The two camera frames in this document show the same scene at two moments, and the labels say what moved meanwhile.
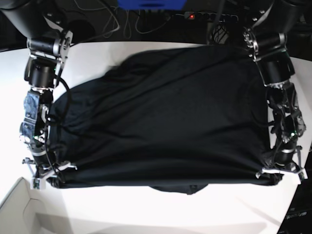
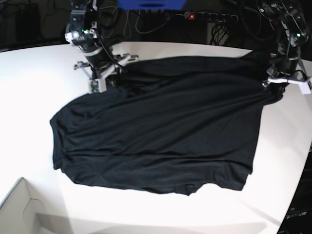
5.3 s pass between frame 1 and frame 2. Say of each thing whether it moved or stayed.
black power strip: stayed
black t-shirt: moved
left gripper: moved
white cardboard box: stayed
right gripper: moved
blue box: stayed
